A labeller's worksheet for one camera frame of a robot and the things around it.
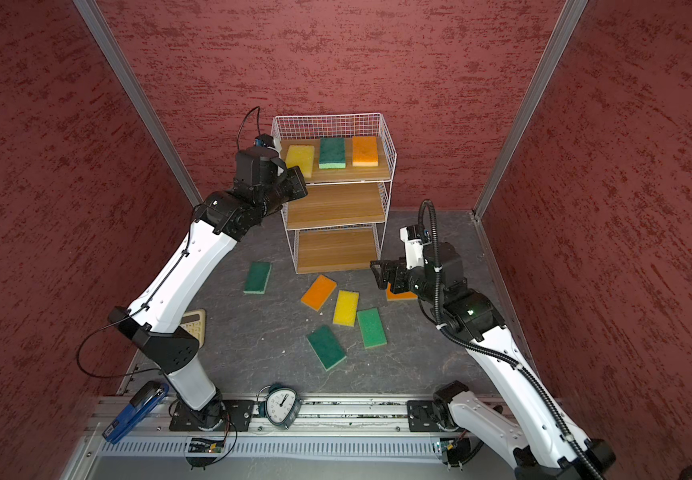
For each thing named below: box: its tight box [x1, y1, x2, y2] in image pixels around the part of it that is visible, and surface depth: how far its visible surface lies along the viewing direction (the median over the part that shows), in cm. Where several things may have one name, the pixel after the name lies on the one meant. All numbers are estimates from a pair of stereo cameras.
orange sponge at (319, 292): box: [301, 274, 337, 311], surface depth 98 cm
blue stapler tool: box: [102, 380, 169, 444], surface depth 74 cm
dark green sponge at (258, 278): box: [243, 262, 272, 295], surface depth 100 cm
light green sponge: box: [357, 308, 387, 349], surface depth 91 cm
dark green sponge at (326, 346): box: [306, 325, 347, 371], surface depth 86 cm
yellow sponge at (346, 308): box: [332, 290, 359, 327], surface depth 94 cm
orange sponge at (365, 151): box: [352, 136, 379, 167], surface depth 78 cm
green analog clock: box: [256, 383, 303, 429], surface depth 74 cm
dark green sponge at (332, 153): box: [318, 137, 346, 169], surface depth 77 cm
